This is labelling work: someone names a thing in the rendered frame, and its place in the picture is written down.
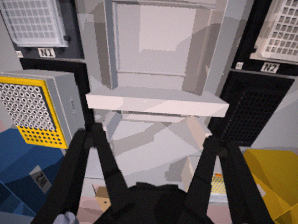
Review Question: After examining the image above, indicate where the grey flat work mat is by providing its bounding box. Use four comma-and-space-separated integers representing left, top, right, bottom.
0, 0, 298, 197

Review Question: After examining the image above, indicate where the blue open-top bin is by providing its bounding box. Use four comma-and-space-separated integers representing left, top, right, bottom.
0, 128, 64, 217

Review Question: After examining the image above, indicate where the white multi-well plate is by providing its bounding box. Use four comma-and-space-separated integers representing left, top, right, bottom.
0, 0, 69, 47

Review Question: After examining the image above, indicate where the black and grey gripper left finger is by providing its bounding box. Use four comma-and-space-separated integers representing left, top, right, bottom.
30, 110, 144, 224

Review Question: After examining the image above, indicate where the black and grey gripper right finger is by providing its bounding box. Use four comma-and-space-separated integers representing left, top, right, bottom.
176, 115, 275, 224

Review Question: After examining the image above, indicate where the white multiwell plate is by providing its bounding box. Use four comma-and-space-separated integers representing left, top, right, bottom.
249, 0, 298, 65

